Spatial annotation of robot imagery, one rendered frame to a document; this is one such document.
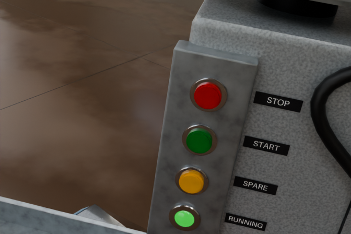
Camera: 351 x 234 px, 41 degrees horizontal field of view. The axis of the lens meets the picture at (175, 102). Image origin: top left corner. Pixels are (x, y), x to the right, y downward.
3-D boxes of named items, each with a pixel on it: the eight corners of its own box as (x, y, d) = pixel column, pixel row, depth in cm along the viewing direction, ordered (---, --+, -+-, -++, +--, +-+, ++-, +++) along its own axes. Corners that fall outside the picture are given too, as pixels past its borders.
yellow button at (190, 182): (202, 191, 50) (206, 171, 49) (200, 197, 49) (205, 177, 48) (178, 185, 50) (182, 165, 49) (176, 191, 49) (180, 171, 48)
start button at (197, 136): (210, 151, 48) (214, 129, 47) (209, 156, 47) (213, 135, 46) (185, 145, 48) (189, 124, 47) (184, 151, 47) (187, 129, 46)
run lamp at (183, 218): (194, 224, 53) (198, 207, 52) (192, 232, 51) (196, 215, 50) (173, 219, 53) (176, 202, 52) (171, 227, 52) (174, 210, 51)
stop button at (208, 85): (219, 107, 45) (224, 83, 44) (218, 112, 45) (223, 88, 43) (193, 102, 46) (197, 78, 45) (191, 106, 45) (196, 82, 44)
